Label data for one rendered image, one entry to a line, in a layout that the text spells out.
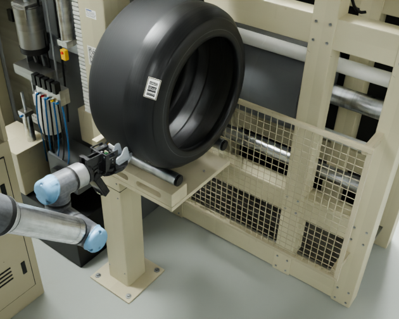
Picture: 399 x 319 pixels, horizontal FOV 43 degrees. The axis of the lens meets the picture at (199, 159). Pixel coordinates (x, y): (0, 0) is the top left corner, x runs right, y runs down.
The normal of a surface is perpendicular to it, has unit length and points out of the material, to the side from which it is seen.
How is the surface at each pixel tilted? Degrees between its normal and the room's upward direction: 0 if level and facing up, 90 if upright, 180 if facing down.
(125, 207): 90
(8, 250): 90
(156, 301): 0
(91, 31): 90
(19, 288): 90
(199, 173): 0
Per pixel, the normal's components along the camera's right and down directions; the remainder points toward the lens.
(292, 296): 0.03, -0.81
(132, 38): -0.37, -0.32
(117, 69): -0.51, 0.00
